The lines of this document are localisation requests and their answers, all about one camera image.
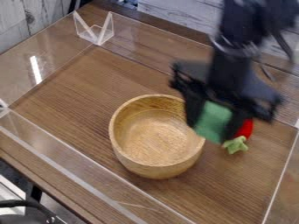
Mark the green rectangular block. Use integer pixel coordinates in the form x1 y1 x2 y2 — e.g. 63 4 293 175
194 101 233 144

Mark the black cable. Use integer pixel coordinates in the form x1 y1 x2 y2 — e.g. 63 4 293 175
0 199 40 224

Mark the brown wooden bowl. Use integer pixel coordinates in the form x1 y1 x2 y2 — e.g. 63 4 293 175
108 94 206 179

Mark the black table clamp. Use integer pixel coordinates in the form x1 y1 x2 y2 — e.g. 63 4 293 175
0 186 70 224

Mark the red plush strawberry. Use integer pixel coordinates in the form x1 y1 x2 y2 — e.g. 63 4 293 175
222 118 254 155

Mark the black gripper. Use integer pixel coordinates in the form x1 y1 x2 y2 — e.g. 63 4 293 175
170 44 283 141

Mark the clear acrylic tray wall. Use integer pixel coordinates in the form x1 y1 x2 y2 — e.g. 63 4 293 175
0 101 195 224

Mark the clear acrylic corner bracket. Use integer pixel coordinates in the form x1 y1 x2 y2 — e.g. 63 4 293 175
72 12 115 46

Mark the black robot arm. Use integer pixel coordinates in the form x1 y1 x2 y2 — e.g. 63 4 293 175
170 0 299 144

